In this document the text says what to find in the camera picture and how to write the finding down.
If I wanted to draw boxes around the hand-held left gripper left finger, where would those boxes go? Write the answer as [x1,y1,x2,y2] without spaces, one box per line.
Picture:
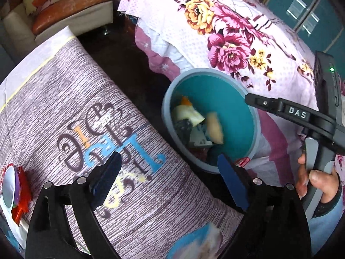
[25,151,123,259]

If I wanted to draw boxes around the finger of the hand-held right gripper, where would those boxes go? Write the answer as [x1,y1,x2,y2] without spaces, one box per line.
[245,93,337,143]

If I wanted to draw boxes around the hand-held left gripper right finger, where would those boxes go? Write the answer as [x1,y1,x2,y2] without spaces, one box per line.
[217,154,310,259]

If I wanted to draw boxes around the teal trash bin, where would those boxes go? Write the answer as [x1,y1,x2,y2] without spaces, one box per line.
[161,68,261,174]

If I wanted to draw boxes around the yellow cake packet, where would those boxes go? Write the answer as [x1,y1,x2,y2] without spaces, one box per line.
[172,96,206,126]

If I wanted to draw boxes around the orange snack packet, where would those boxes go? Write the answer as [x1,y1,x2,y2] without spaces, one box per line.
[11,167,33,224]

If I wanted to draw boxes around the person's right forearm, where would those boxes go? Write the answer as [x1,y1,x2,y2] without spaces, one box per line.
[309,154,345,257]

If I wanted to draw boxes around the person's right hand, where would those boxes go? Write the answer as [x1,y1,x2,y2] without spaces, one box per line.
[296,153,340,203]

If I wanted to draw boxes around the dark crumpled wrapper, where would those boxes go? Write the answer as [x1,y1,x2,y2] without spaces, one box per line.
[172,119,194,143]

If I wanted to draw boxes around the teal cabinet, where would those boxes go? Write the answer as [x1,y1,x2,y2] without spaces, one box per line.
[265,0,345,60]

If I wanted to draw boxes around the wood print tablecloth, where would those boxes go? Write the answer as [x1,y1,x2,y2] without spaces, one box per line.
[0,25,244,259]

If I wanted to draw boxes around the floral blanket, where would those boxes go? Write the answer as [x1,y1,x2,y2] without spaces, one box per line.
[117,0,345,195]

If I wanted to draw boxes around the beige sofa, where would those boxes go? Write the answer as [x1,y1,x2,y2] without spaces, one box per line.
[0,0,114,42]

